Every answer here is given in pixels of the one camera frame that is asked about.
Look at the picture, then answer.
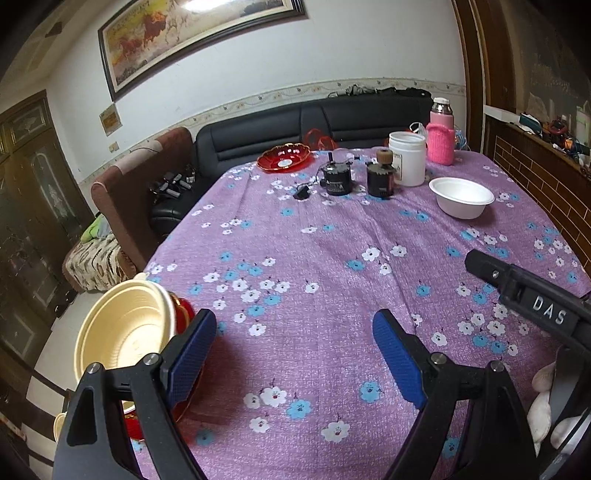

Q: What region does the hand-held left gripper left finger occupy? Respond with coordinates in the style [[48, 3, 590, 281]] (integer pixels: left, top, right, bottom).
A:
[[52, 308, 218, 480]]

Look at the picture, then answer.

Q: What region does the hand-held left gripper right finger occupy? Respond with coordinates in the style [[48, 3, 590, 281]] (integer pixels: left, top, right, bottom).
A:
[[372, 308, 541, 480]]

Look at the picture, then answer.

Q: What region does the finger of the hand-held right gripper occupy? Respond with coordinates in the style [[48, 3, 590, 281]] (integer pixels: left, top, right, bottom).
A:
[[465, 249, 591, 352]]

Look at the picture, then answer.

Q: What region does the red scalloped plate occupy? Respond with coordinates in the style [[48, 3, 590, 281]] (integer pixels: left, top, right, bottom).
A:
[[257, 144, 311, 173], [167, 294, 195, 334], [121, 399, 192, 441]]

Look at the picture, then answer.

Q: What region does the cream plastic bowl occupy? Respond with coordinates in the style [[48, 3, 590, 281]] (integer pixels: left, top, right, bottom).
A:
[[74, 280, 178, 384]]

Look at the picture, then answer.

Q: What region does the person's right hand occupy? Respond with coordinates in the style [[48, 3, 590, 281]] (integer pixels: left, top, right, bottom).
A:
[[526, 360, 583, 457]]

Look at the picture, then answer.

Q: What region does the purple floral tablecloth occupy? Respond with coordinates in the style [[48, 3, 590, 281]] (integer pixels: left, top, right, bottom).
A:
[[131, 148, 591, 480]]

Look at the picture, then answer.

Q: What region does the patterned seat cushion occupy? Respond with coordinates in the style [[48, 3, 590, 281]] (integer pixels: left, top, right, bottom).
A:
[[62, 233, 134, 294]]

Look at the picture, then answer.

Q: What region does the wooden brick-pattern counter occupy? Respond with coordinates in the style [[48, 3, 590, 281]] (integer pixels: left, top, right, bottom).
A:
[[482, 113, 591, 222]]

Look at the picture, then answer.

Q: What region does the green cloth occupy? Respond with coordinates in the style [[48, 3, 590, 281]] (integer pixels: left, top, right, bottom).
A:
[[81, 215, 109, 243]]

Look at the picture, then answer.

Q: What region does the counter clutter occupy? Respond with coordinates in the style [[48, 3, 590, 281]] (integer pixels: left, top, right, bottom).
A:
[[517, 104, 591, 176]]

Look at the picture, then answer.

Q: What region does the pile of black devices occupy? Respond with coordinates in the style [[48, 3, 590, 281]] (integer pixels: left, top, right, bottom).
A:
[[150, 171, 195, 200]]

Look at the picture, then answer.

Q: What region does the dark jar with cork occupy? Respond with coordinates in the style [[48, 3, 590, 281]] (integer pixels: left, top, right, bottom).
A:
[[366, 148, 397, 198]]

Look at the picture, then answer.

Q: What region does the brown armchair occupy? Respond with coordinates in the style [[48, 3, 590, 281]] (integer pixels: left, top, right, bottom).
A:
[[91, 127, 195, 273]]

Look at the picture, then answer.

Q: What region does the thermos with pink sleeve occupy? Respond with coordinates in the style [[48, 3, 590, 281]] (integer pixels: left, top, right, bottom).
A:
[[426, 97, 458, 166]]

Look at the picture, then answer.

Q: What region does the white plastic jar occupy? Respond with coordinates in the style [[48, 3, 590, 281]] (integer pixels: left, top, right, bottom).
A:
[[388, 131, 426, 187]]

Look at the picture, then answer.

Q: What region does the squat dark jar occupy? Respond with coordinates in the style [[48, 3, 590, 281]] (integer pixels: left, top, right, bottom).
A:
[[321, 154, 354, 197]]

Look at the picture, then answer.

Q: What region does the clear plastic bag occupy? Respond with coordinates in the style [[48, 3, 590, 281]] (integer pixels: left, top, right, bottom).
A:
[[409, 121, 469, 151]]

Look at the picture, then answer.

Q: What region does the dark wooden door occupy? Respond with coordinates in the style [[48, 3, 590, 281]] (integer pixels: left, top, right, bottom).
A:
[[0, 90, 95, 370]]

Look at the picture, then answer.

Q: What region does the red bag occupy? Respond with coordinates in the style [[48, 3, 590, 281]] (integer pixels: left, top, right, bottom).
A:
[[302, 128, 334, 151]]

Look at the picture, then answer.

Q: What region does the black leather sofa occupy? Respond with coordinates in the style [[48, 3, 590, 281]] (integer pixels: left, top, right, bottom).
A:
[[150, 95, 435, 232]]

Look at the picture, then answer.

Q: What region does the framed horse painting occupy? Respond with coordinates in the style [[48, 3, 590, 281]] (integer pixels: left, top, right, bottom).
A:
[[97, 0, 308, 102]]

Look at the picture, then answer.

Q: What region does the wooden partition frame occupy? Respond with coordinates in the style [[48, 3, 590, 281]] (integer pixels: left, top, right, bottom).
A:
[[452, 0, 518, 160]]

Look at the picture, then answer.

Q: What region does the small yellow wall plaque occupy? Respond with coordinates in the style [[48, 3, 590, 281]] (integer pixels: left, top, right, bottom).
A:
[[100, 104, 122, 137]]

